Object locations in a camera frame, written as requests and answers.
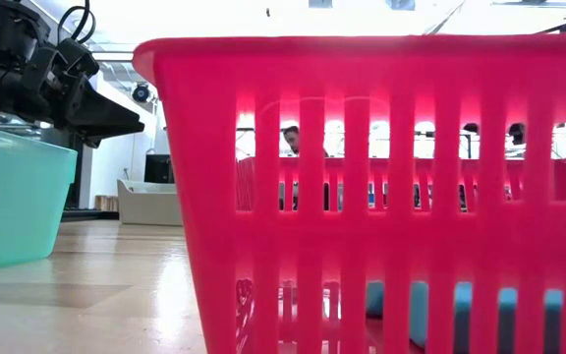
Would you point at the ceiling light strip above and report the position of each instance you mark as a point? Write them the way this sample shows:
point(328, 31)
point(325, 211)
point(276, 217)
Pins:
point(113, 56)

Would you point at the person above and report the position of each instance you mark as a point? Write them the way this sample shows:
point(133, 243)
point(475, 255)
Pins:
point(291, 140)

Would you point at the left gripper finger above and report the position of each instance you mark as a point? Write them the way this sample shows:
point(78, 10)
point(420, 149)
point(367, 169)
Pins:
point(101, 118)

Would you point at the black computer monitor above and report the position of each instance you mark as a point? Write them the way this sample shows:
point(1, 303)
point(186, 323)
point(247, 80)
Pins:
point(157, 168)

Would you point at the teal translucent plastic bin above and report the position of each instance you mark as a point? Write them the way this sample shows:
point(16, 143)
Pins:
point(13, 196)

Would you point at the red plastic slotted basket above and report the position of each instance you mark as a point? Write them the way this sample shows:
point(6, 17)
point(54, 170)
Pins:
point(361, 236)

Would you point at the round black ceiling lamp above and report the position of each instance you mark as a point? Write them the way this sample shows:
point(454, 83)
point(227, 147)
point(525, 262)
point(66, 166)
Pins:
point(141, 93)

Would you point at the small wooden crate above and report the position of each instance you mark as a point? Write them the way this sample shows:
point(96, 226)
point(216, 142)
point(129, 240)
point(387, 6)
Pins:
point(106, 203)

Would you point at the white plastic tub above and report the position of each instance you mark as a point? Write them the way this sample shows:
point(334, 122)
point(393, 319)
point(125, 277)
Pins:
point(150, 209)

